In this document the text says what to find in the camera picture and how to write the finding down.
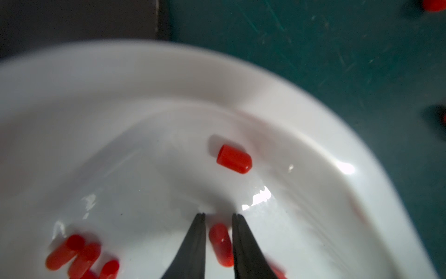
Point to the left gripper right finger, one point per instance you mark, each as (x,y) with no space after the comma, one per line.
(249,261)

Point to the red sleeve five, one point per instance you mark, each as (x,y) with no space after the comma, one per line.
(84,261)

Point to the white storage box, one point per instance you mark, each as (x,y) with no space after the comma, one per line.
(118,141)

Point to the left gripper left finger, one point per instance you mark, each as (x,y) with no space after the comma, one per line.
(190,260)

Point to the red sleeve six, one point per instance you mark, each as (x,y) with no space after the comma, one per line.
(110,270)

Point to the red sleeve one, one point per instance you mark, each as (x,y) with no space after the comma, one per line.
(221,244)

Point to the red sleeve two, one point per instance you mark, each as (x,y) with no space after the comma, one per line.
(434,5)

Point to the red sleeve four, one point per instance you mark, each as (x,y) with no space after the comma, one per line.
(65,252)

